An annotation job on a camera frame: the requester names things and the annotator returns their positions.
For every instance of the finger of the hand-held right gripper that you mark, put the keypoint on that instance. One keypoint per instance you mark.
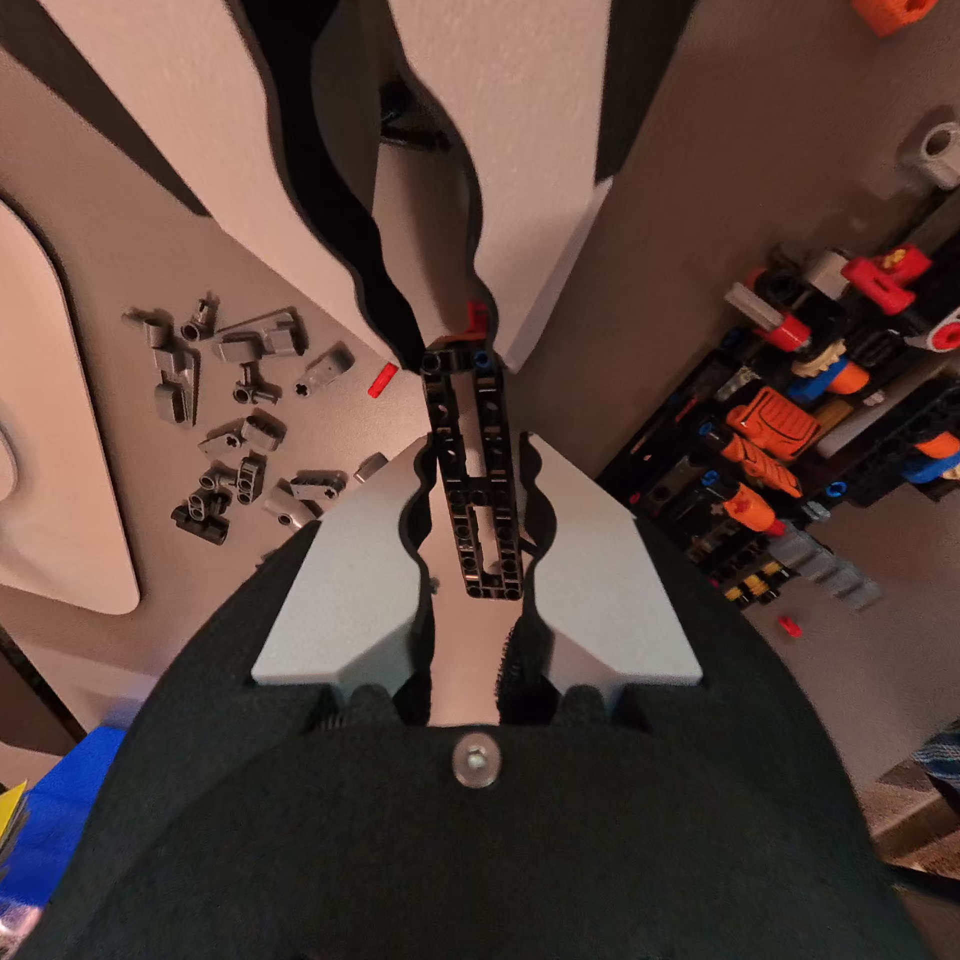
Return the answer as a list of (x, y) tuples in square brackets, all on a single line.
[(525, 112), (172, 97)]

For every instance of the multicoloured lego car assembly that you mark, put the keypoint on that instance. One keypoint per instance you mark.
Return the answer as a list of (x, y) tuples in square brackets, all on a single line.
[(772, 427)]

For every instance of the single red lego pin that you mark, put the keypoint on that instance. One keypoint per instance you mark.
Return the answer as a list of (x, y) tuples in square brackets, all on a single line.
[(382, 380)]

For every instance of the black lego frame orange end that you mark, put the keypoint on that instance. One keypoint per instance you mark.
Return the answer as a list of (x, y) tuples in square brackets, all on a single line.
[(480, 495)]

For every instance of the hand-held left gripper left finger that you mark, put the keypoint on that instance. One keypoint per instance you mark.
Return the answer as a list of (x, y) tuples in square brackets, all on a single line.
[(345, 600)]

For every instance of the red lego connector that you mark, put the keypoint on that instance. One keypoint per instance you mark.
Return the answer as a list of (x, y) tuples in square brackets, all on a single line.
[(476, 315)]

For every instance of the group of red lego pins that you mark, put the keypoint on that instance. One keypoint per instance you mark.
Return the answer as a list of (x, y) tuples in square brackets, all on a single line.
[(789, 625)]

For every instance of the pile of grey lego pieces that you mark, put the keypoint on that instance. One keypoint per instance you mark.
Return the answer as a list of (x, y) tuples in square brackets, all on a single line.
[(247, 345)]

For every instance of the lego instruction booklet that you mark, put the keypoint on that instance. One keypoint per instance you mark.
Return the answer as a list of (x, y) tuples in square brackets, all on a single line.
[(11, 817)]

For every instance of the blue bin with square tag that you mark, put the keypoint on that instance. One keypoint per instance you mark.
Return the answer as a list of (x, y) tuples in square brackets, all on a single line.
[(60, 817)]

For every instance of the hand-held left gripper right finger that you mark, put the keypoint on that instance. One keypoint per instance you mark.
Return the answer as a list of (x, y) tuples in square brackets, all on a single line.
[(615, 600)]

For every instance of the orange lego pin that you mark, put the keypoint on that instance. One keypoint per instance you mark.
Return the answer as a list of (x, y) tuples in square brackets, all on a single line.
[(892, 11)]

